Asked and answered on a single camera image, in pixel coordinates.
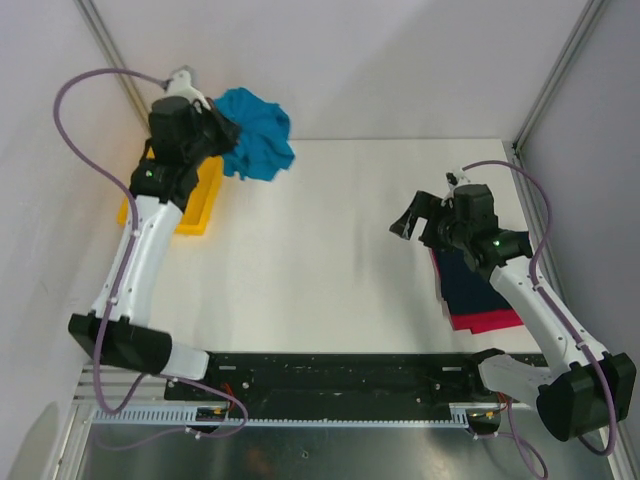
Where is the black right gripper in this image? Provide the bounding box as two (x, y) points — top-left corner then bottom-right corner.
(390, 191), (471, 254)

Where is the teal t shirt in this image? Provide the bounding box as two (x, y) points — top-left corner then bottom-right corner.
(213, 87), (295, 182)

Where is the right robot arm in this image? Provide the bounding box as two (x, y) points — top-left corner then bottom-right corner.
(390, 184), (637, 441)

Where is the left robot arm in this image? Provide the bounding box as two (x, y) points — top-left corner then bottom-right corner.
(68, 95), (240, 400)

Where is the yellow plastic tray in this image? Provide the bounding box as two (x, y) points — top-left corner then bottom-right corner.
(130, 139), (223, 236)

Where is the folded red t shirt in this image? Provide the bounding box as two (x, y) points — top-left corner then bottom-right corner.
(430, 249), (525, 335)

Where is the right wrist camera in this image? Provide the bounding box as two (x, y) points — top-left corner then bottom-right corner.
(446, 168), (471, 193)

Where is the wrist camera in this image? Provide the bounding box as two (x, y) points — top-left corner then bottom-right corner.
(164, 66), (204, 102)
(446, 168), (471, 193)

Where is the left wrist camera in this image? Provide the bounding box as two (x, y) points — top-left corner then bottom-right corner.
(164, 66), (204, 102)

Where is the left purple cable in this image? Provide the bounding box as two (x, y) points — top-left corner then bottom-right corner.
(53, 68), (249, 452)

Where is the purple cable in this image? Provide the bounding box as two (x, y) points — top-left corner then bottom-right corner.
(462, 159), (619, 480)
(53, 68), (249, 452)

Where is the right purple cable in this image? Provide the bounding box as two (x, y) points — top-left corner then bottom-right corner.
(462, 159), (619, 480)

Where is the left aluminium frame post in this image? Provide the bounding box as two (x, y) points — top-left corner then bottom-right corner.
(73, 0), (149, 133)

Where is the aluminium frame post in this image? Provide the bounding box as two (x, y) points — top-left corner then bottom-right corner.
(73, 0), (149, 133)
(511, 0), (610, 157)

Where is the grey slotted cable duct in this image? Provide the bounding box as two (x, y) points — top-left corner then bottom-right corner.
(92, 404), (503, 428)

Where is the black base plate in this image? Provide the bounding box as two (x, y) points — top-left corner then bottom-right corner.
(164, 351), (546, 420)

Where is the right aluminium frame post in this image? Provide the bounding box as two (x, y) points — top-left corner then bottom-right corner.
(511, 0), (610, 157)

